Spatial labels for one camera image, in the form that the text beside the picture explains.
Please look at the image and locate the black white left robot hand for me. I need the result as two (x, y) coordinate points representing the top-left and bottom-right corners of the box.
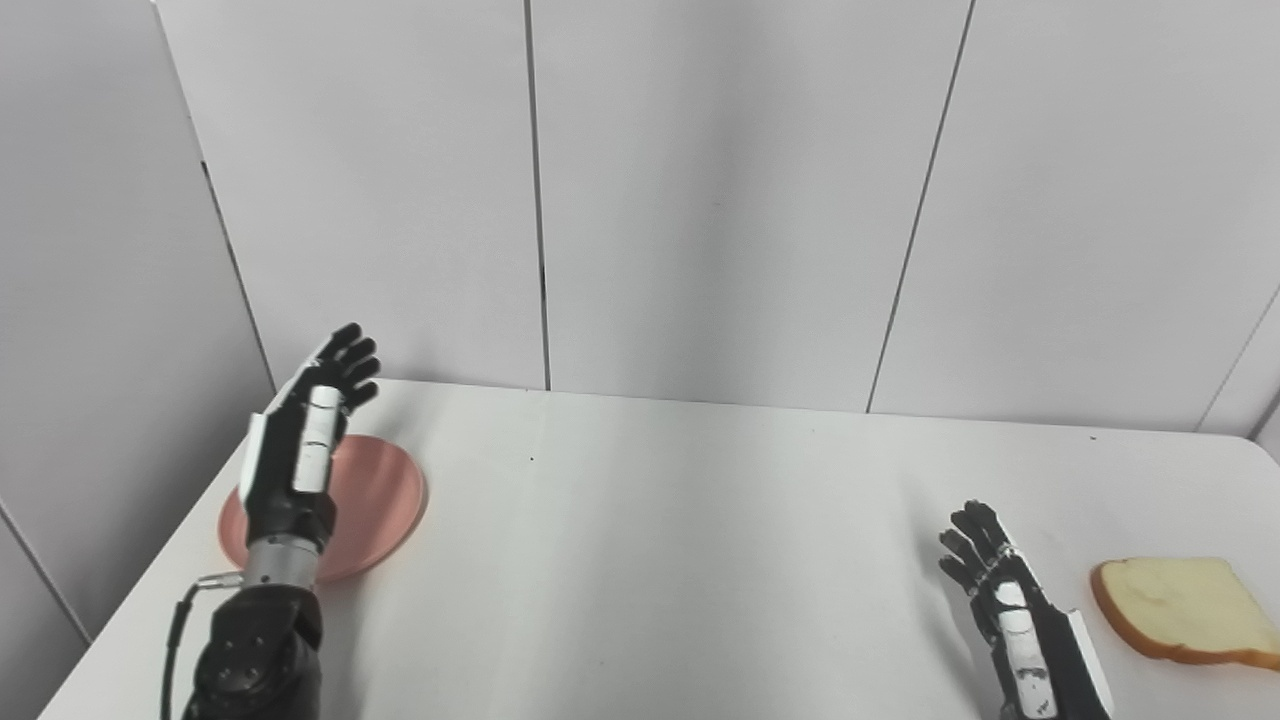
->
(237, 322), (382, 547)

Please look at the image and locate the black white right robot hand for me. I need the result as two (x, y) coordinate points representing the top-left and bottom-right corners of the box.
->
(938, 500), (1116, 720)

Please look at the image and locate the pink round plate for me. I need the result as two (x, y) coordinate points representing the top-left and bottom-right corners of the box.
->
(218, 435), (429, 585)

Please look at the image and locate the slice of white bread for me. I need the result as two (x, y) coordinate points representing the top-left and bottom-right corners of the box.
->
(1090, 557), (1280, 671)

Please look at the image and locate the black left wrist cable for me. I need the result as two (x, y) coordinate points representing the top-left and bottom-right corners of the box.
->
(160, 572), (246, 720)

